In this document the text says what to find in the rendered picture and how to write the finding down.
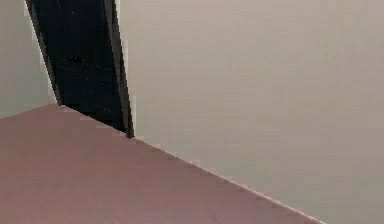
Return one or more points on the black room door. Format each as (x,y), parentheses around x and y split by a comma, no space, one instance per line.
(83,66)

